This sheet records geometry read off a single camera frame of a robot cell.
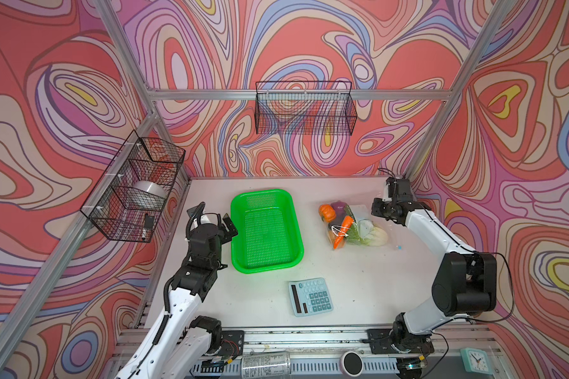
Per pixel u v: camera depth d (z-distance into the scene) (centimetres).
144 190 69
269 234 99
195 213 51
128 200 75
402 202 65
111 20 70
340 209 93
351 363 66
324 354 73
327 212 93
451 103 90
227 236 69
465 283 45
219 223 64
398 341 67
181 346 56
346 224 89
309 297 81
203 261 55
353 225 88
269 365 65
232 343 73
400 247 91
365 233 89
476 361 69
